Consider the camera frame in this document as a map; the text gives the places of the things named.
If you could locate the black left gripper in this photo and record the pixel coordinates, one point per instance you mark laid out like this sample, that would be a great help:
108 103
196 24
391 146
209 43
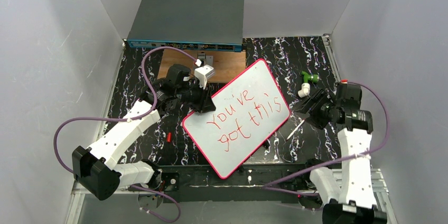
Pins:
203 99

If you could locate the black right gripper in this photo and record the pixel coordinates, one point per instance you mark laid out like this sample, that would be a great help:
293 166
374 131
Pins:
313 106

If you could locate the white red marker pen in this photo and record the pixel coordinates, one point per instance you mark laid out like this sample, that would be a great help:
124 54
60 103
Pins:
295 130

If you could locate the pink framed whiteboard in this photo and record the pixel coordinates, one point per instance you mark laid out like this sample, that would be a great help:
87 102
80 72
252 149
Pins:
249 109

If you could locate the red marker cap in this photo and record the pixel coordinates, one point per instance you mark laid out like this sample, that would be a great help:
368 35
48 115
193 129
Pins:
168 138

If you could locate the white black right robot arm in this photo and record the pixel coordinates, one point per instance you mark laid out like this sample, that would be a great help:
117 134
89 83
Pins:
353 200

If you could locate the white plastic elbow fitting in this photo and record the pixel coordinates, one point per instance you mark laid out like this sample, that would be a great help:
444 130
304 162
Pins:
305 90

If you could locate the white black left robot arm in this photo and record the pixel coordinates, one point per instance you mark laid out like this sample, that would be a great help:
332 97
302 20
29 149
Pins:
97 167

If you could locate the green plastic fitting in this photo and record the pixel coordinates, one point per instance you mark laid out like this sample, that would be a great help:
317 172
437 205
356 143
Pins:
307 78

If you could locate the brown wooden board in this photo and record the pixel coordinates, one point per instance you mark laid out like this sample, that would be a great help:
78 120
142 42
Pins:
227 65

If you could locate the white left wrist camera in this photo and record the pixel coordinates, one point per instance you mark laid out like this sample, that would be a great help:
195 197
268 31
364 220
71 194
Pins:
203 72

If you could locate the grey metal bracket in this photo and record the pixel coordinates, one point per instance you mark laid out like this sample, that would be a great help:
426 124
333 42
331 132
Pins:
204 59

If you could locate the grey network switch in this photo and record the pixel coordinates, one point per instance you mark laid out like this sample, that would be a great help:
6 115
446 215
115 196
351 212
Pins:
212 25

